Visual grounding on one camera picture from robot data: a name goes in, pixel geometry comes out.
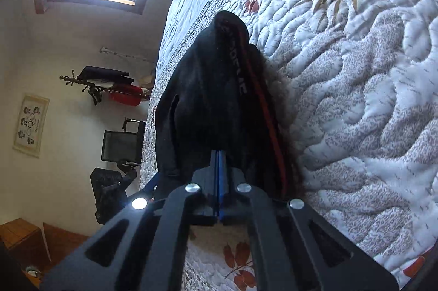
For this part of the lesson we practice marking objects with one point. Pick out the wall poster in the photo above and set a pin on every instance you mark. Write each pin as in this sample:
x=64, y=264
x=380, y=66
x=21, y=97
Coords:
x=31, y=126

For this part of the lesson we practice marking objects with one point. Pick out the black hanging garment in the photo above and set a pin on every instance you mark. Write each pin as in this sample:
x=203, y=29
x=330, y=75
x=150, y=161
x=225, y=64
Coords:
x=102, y=74

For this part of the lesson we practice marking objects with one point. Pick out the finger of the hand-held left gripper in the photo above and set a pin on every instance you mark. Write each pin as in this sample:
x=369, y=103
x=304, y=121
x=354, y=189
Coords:
x=154, y=182

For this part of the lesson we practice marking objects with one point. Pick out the black pants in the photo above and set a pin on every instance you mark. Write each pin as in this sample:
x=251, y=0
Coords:
x=212, y=99

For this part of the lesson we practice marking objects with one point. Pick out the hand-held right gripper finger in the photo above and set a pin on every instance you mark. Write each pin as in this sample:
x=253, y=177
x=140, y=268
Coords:
x=221, y=184
x=215, y=184

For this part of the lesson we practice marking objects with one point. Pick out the black office chair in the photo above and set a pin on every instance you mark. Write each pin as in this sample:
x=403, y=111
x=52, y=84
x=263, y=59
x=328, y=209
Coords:
x=119, y=147

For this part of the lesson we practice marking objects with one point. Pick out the floral quilted bedspread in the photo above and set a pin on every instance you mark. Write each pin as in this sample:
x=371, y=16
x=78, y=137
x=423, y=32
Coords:
x=359, y=106

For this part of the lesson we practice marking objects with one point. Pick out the red hanging garment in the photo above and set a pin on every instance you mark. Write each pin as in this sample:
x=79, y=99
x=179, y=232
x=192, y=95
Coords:
x=126, y=95

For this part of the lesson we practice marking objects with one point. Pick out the wall coat rack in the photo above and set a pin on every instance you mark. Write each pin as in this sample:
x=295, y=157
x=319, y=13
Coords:
x=73, y=80

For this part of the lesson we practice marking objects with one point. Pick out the wooden cabinet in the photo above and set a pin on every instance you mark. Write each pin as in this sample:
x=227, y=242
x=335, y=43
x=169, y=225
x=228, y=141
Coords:
x=24, y=239

